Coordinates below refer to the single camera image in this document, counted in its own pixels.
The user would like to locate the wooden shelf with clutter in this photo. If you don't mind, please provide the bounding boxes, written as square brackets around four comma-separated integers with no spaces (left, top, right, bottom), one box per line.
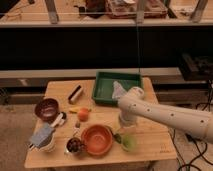
[0,0,213,28]

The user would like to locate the yellow banana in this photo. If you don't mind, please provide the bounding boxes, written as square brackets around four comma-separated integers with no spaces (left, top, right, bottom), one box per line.
[69,106,91,113]

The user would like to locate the white crumpled cloth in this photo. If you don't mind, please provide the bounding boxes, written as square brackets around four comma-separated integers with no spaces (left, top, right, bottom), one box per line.
[112,81,127,100]

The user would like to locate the white handled utensil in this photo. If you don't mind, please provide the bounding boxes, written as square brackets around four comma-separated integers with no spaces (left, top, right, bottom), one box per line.
[51,112,67,127]

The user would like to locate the dark red bowl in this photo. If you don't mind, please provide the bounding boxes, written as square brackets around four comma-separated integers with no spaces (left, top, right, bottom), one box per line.
[34,98,59,123]

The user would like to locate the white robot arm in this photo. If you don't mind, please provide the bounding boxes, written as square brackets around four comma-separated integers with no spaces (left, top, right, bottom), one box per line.
[118,87,213,144]

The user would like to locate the orange bowl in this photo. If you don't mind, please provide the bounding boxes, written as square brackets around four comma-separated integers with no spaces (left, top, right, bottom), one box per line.
[81,125,113,156]

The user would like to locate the white mug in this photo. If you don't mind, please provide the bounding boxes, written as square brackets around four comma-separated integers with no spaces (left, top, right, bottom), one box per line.
[41,135,55,152]

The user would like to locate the light green cup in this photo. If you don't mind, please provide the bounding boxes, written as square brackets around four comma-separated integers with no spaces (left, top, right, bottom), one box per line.
[121,134,137,152]

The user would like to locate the glass cup with dark contents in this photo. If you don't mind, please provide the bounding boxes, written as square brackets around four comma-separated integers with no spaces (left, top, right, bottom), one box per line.
[65,137,84,155]

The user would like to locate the orange fruit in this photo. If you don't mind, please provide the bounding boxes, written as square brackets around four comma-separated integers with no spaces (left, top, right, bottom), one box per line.
[77,108,90,122]

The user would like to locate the green plastic tray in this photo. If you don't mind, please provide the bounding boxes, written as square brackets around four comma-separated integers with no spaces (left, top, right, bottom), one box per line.
[92,72,143,106]

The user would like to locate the black floor cables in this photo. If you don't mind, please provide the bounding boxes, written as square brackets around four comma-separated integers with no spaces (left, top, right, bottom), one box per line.
[168,79,213,171]

